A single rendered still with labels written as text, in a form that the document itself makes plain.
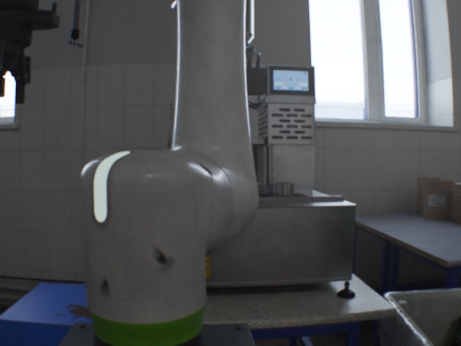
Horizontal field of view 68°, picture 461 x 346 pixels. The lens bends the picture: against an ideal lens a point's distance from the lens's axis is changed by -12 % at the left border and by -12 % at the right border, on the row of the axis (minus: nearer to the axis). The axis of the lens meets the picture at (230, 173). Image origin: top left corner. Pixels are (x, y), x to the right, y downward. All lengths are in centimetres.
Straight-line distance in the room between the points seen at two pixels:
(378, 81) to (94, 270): 326
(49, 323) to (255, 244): 76
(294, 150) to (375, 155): 172
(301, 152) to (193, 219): 97
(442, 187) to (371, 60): 138
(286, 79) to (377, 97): 220
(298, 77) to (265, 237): 55
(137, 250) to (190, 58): 28
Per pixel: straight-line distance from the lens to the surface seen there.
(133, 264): 35
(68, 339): 56
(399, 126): 304
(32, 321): 144
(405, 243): 194
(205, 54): 51
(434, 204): 266
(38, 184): 296
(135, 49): 285
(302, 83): 132
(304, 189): 134
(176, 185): 35
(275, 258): 111
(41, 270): 309
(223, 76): 51
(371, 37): 356
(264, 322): 101
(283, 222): 109
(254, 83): 132
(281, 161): 129
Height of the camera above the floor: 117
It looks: 3 degrees down
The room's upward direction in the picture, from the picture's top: straight up
